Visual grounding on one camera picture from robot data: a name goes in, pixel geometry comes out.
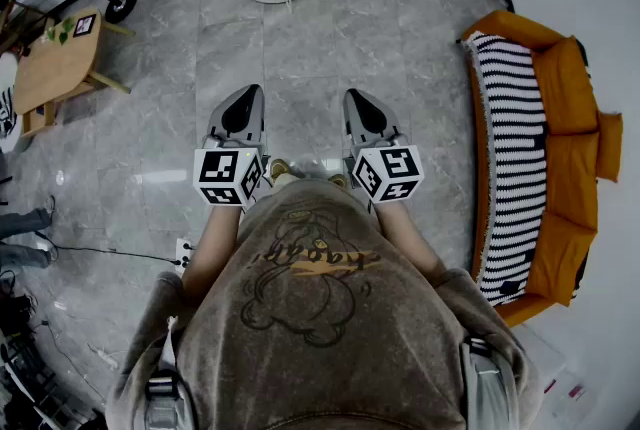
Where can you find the person's left forearm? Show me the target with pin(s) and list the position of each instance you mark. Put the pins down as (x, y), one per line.
(212, 243)

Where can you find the white paper sheets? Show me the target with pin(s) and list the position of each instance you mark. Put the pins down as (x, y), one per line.
(555, 378)

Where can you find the pile of black equipment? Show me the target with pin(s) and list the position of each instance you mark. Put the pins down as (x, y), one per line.
(25, 358)

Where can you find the white power strip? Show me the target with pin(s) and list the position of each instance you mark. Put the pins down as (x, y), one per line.
(182, 250)

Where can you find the small black-framed picture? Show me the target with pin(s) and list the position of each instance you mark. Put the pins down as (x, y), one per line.
(84, 25)

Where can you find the black and white striped blanket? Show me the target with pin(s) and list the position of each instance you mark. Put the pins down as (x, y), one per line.
(510, 158)

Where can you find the person's left shoe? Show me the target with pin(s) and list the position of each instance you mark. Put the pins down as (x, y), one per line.
(280, 167)

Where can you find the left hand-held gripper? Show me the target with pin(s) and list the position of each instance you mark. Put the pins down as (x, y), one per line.
(227, 173)

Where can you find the dark wooden rack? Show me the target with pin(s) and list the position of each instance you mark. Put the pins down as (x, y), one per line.
(25, 25)

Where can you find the black and white patterned cushion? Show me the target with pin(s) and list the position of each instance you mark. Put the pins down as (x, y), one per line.
(7, 113)

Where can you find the person's white trousers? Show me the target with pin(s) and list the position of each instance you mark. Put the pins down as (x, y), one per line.
(289, 180)

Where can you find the green plant leaves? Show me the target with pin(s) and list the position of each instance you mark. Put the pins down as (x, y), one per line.
(64, 37)

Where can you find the brown graphic shirt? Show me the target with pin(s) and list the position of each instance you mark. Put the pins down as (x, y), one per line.
(320, 343)

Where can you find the light wooden side table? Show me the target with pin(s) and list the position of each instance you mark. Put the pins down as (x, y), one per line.
(55, 63)

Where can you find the person's right forearm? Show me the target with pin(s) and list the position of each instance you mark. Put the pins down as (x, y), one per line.
(410, 243)

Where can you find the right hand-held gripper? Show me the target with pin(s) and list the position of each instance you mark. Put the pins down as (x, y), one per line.
(390, 173)

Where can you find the orange sofa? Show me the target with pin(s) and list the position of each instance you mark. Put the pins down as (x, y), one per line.
(565, 83)

